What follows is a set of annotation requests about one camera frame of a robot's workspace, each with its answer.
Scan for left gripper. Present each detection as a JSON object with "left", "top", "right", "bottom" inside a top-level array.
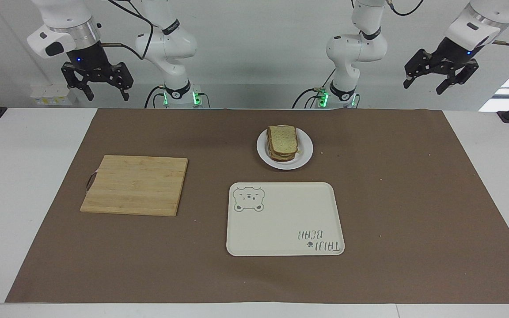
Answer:
[{"left": 403, "top": 37, "right": 479, "bottom": 95}]

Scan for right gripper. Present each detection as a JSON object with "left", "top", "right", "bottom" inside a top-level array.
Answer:
[{"left": 61, "top": 41, "right": 134, "bottom": 102}]

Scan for brown bread slice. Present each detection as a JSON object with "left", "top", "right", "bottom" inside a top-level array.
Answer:
[{"left": 266, "top": 125, "right": 299, "bottom": 155}]

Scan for cream tray with bear print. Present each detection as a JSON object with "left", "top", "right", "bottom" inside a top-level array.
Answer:
[{"left": 226, "top": 182, "right": 345, "bottom": 257}]

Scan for sandwich base with filling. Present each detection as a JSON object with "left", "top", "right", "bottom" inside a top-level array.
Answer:
[{"left": 268, "top": 146, "right": 299, "bottom": 163}]

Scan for wooden cutting board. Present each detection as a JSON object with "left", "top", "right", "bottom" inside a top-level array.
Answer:
[{"left": 80, "top": 155, "right": 189, "bottom": 217}]

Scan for round white plate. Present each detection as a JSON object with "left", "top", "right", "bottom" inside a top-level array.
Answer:
[{"left": 257, "top": 127, "right": 314, "bottom": 170}]

